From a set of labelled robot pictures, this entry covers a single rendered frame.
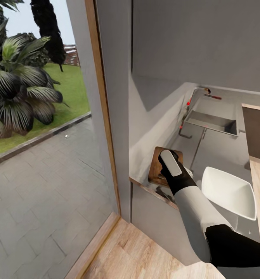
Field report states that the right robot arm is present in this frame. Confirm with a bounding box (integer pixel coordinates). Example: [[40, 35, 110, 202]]
[[158, 150, 260, 279]]

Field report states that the cutting board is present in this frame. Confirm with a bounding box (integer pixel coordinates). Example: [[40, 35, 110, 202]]
[[148, 147, 183, 186]]

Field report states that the bowl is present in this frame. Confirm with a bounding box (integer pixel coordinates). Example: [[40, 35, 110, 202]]
[[201, 167, 257, 221]]

